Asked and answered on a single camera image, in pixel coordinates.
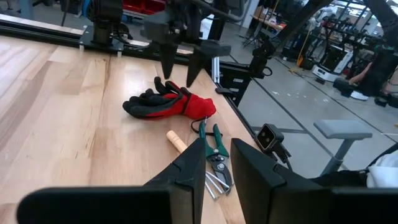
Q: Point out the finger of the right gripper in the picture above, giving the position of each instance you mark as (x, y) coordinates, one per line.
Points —
(168, 59)
(196, 67)

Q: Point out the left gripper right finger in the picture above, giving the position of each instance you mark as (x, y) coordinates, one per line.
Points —
(261, 193)

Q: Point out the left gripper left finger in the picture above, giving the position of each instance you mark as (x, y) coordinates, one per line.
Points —
(183, 193)

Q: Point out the red black gardening glove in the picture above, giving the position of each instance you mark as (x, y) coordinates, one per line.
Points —
(196, 105)

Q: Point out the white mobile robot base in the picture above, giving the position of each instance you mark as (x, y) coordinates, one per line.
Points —
(332, 67)

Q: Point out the grey stool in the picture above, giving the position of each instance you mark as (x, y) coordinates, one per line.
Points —
(342, 129)

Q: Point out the person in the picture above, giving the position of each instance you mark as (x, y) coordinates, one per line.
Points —
(373, 71)

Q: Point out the black table-level camera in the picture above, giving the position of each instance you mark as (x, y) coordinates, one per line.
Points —
(267, 137)

